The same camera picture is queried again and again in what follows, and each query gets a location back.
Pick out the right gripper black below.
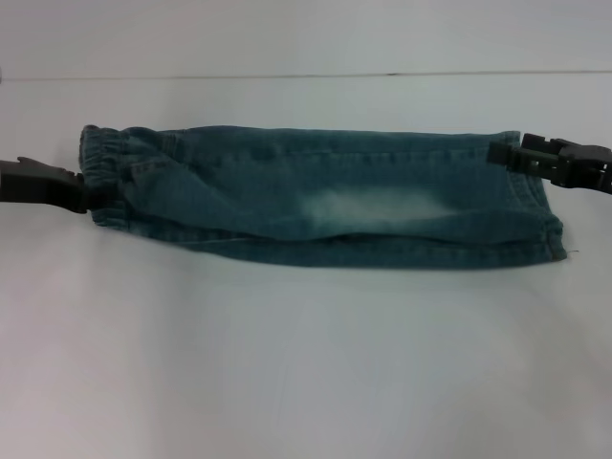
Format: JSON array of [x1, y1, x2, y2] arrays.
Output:
[[486, 132, 612, 196]]

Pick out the blue denim shorts with cartoon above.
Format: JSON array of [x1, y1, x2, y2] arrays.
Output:
[[76, 123, 569, 265]]

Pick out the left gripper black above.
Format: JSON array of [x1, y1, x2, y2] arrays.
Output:
[[0, 156, 104, 215]]

